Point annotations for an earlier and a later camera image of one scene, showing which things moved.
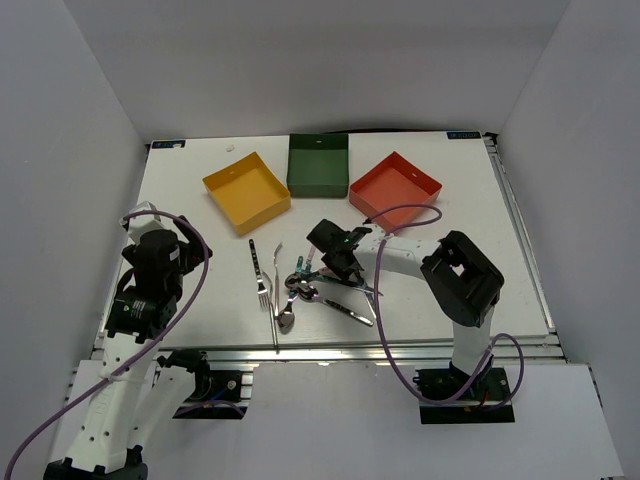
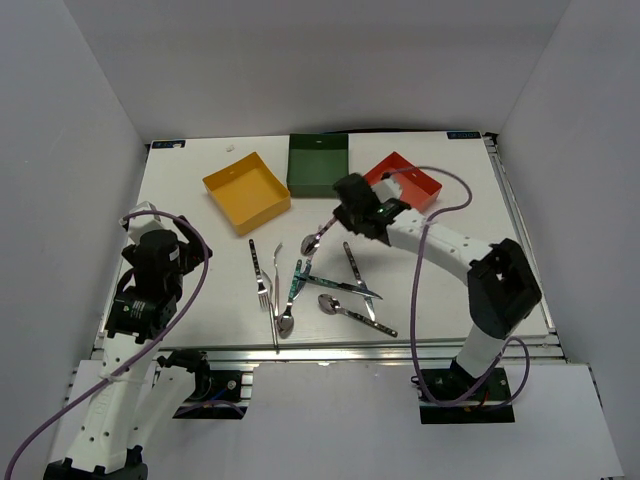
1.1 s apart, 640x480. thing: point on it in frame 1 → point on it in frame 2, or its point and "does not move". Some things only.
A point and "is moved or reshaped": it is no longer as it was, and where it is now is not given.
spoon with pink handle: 295,279 is moved or reshaped
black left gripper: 194,251 does not move
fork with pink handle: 276,274 does not move
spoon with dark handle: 310,294 is moved or reshaped
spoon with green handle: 286,319 does not move
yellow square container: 248,192 does not move
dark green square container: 318,165 does not move
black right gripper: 326,259 → 342,215
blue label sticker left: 169,144 does not move
